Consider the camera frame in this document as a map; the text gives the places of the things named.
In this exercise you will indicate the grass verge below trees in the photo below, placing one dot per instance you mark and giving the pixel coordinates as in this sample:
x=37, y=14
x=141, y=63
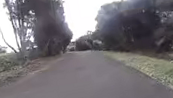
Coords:
x=165, y=69

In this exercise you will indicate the row of dark trees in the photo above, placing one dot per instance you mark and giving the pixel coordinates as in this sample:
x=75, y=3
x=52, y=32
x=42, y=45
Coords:
x=144, y=21

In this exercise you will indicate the large dark round tree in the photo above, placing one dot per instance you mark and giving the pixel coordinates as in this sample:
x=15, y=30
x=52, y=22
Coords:
x=48, y=24

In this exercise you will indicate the grey asphalt path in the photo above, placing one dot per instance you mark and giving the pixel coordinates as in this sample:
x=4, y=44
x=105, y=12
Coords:
x=77, y=87

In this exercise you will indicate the grass area beside path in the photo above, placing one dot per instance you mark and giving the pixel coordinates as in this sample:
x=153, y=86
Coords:
x=0, y=71

